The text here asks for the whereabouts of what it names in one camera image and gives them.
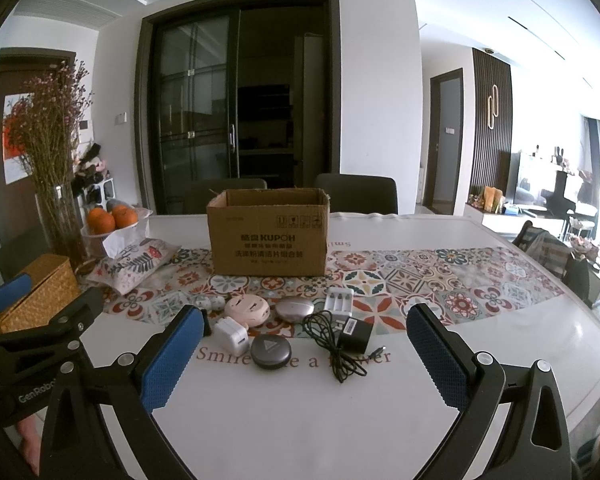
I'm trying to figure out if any white usb wall charger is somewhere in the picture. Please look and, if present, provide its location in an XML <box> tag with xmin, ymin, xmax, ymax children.
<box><xmin>212</xmin><ymin>316</ymin><xmax>250</xmax><ymax>358</ymax></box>

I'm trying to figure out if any white figurine keychain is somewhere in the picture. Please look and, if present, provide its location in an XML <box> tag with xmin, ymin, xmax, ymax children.
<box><xmin>192</xmin><ymin>295</ymin><xmax>226</xmax><ymax>312</ymax></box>

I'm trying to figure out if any black power adapter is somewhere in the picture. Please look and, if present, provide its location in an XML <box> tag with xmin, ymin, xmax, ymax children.
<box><xmin>337</xmin><ymin>318</ymin><xmax>373</xmax><ymax>354</ymax></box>

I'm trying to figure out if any pink round character plug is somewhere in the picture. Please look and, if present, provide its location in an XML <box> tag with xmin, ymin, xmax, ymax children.
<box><xmin>224</xmin><ymin>295</ymin><xmax>271</xmax><ymax>330</ymax></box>

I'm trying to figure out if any dark round disc device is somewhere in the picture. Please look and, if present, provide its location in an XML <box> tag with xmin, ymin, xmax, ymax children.
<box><xmin>250</xmin><ymin>334</ymin><xmax>292</xmax><ymax>370</ymax></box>

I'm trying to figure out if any white battery charger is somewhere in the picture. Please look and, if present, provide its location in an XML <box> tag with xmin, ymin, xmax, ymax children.
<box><xmin>324</xmin><ymin>287</ymin><xmax>353</xmax><ymax>320</ymax></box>

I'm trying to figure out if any black cable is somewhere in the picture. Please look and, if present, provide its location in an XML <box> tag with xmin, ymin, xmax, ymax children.
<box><xmin>302</xmin><ymin>309</ymin><xmax>387</xmax><ymax>385</ymax></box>

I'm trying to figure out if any silver oval case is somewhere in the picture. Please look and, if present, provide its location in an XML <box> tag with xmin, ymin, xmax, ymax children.
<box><xmin>275</xmin><ymin>297</ymin><xmax>315</xmax><ymax>324</ymax></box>

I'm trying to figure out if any person left hand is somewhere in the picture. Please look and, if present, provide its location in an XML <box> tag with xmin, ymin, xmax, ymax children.
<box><xmin>16</xmin><ymin>408</ymin><xmax>46</xmax><ymax>455</ymax></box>

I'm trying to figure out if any woven wicker basket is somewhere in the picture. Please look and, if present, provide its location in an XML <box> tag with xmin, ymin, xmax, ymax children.
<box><xmin>0</xmin><ymin>254</ymin><xmax>80</xmax><ymax>334</ymax></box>

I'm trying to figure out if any brown entrance door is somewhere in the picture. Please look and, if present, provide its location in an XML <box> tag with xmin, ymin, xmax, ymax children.
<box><xmin>0</xmin><ymin>48</ymin><xmax>76</xmax><ymax>245</ymax></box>

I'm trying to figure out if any glass vase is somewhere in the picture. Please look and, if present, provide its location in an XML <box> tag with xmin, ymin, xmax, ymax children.
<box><xmin>35</xmin><ymin>183</ymin><xmax>87</xmax><ymax>270</ymax></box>

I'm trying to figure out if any white fruit basket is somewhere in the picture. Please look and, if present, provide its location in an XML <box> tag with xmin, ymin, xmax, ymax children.
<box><xmin>81</xmin><ymin>208</ymin><xmax>152</xmax><ymax>259</ymax></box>

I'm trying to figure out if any patterned fabric tissue pouch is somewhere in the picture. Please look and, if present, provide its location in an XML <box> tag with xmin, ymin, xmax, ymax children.
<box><xmin>86</xmin><ymin>238</ymin><xmax>180</xmax><ymax>296</ymax></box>

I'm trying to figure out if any patterned table runner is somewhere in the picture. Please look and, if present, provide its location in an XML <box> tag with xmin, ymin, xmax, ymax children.
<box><xmin>85</xmin><ymin>247</ymin><xmax>564</xmax><ymax>335</ymax></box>

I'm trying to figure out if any orange fruit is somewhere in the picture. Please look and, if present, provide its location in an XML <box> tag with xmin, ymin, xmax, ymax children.
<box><xmin>111</xmin><ymin>204</ymin><xmax>138</xmax><ymax>229</ymax></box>
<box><xmin>86</xmin><ymin>207</ymin><xmax>117</xmax><ymax>235</ymax></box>

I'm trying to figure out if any white shelf with clutter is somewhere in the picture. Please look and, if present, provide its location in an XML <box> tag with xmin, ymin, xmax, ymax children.
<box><xmin>71</xmin><ymin>142</ymin><xmax>116</xmax><ymax>209</ymax></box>

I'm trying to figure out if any white tv console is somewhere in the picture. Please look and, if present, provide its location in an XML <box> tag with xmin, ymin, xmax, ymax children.
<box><xmin>463</xmin><ymin>185</ymin><xmax>526</xmax><ymax>238</ymax></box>

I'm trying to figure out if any brown cardboard box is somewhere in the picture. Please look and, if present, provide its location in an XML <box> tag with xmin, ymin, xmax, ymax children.
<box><xmin>207</xmin><ymin>188</ymin><xmax>330</xmax><ymax>278</ymax></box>

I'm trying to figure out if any left dark dining chair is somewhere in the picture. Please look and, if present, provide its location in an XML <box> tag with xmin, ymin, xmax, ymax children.
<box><xmin>183</xmin><ymin>178</ymin><xmax>268</xmax><ymax>214</ymax></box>

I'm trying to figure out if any dark dining chair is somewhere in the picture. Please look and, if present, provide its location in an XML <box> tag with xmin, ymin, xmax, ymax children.
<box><xmin>183</xmin><ymin>178</ymin><xmax>268</xmax><ymax>214</ymax></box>
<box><xmin>314</xmin><ymin>174</ymin><xmax>399</xmax><ymax>214</ymax></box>

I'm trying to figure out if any right dark dining chair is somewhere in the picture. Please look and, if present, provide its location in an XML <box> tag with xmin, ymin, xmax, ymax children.
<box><xmin>314</xmin><ymin>174</ymin><xmax>399</xmax><ymax>214</ymax></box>

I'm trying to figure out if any dark glass door cabinet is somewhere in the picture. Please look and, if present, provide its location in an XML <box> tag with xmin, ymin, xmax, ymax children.
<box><xmin>135</xmin><ymin>0</ymin><xmax>341</xmax><ymax>214</ymax></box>

